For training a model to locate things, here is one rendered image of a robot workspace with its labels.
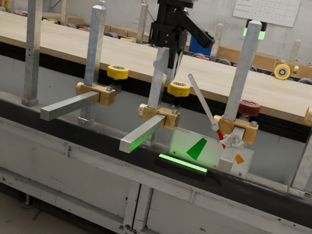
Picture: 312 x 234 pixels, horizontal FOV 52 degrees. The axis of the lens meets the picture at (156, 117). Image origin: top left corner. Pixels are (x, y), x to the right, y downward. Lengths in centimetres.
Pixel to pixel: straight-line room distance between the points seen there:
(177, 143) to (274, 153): 39
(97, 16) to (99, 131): 39
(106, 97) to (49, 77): 47
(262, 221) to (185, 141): 37
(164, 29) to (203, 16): 779
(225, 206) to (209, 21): 759
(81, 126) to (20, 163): 73
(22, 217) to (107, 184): 53
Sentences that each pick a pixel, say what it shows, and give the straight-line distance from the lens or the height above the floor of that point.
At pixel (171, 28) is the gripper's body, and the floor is 111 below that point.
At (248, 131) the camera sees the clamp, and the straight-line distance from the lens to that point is 100.
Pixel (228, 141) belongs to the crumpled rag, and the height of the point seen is 87.
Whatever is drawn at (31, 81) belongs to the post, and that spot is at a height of 80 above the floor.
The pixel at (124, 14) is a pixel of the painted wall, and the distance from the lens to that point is 964.
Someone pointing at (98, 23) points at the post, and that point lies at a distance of 111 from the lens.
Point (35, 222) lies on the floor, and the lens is 185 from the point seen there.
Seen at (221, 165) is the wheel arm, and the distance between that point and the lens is 76.
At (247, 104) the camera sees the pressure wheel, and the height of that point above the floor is 91.
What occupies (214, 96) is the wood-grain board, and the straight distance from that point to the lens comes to 118.
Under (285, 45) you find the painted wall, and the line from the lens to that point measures 816.
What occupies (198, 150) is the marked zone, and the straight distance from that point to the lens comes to 105.
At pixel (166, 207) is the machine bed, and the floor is 32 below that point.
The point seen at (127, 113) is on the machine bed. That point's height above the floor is 71.
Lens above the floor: 117
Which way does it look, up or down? 19 degrees down
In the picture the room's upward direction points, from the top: 11 degrees clockwise
